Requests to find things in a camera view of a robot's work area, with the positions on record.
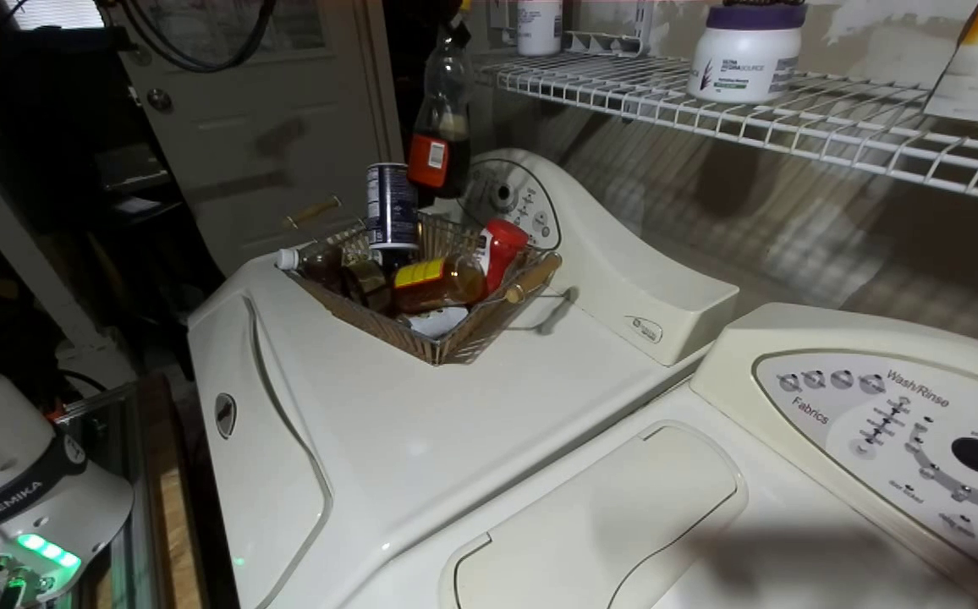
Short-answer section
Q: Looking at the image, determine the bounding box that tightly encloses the dark liquid plastic bottle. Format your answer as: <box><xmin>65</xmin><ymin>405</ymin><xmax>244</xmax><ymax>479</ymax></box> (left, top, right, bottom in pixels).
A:
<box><xmin>408</xmin><ymin>17</ymin><xmax>471</xmax><ymax>196</ymax></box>

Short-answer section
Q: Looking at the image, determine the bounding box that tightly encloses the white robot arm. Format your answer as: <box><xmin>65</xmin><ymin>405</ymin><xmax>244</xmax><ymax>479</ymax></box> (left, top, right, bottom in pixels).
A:
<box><xmin>0</xmin><ymin>375</ymin><xmax>133</xmax><ymax>609</ymax></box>

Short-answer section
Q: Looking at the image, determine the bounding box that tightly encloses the yellow mustard bottle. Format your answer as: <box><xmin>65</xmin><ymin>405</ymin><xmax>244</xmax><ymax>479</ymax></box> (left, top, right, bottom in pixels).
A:
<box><xmin>393</xmin><ymin>259</ymin><xmax>446</xmax><ymax>290</ymax></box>

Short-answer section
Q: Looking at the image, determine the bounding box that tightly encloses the white washing machine with basket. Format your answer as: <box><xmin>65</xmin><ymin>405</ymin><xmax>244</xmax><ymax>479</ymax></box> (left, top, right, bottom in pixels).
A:
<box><xmin>191</xmin><ymin>148</ymin><xmax>737</xmax><ymax>609</ymax></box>

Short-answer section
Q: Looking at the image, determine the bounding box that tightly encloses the red cup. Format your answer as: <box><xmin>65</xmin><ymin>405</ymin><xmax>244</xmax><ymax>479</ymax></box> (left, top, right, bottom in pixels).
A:
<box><xmin>485</xmin><ymin>218</ymin><xmax>532</xmax><ymax>290</ymax></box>

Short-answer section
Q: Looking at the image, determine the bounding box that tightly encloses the blue white can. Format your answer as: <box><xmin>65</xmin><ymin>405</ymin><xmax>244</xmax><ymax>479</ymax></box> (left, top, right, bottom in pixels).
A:
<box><xmin>366</xmin><ymin>162</ymin><xmax>420</xmax><ymax>250</ymax></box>

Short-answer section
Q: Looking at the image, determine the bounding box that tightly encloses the white spray can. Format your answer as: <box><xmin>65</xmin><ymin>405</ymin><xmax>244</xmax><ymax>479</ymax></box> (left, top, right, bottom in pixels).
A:
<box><xmin>518</xmin><ymin>0</ymin><xmax>562</xmax><ymax>58</ymax></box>

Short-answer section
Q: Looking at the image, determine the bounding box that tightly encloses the white door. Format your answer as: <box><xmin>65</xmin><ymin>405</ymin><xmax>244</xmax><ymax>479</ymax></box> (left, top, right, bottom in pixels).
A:
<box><xmin>103</xmin><ymin>0</ymin><xmax>401</xmax><ymax>270</ymax></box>

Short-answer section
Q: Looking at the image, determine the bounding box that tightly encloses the white jar purple lid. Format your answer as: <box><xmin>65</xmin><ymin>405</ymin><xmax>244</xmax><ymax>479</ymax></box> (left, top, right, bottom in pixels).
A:
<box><xmin>687</xmin><ymin>0</ymin><xmax>806</xmax><ymax>102</ymax></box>

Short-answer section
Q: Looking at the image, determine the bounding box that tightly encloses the white wire shelf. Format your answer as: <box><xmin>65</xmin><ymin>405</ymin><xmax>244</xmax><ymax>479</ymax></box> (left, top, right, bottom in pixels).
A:
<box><xmin>482</xmin><ymin>56</ymin><xmax>978</xmax><ymax>199</ymax></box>

